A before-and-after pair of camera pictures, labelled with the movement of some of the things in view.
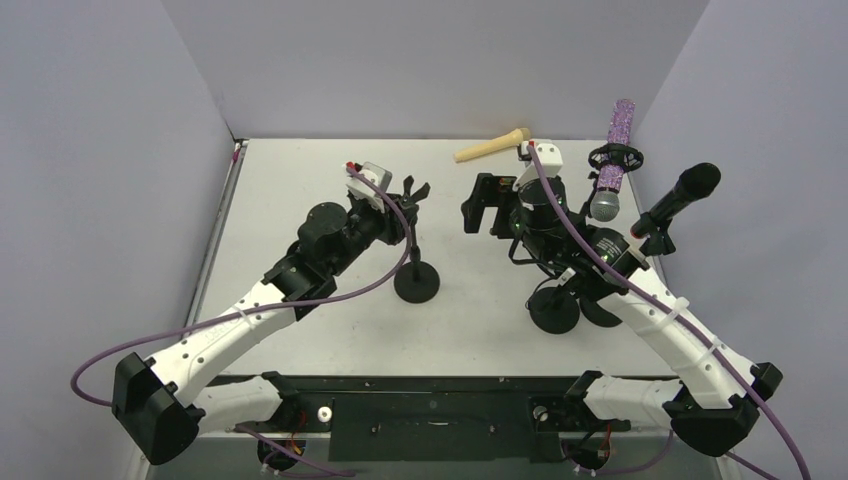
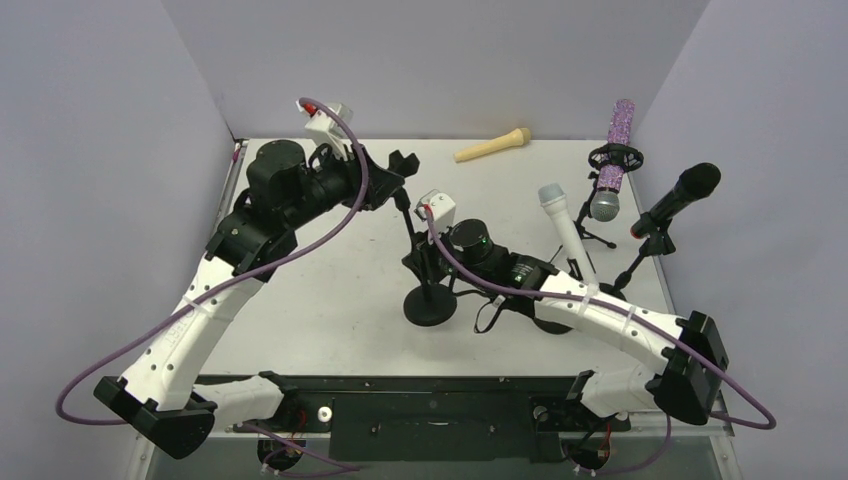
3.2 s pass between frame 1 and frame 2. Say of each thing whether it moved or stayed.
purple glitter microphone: stayed
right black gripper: moved
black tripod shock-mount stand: stayed
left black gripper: moved
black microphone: stayed
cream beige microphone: stayed
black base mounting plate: stayed
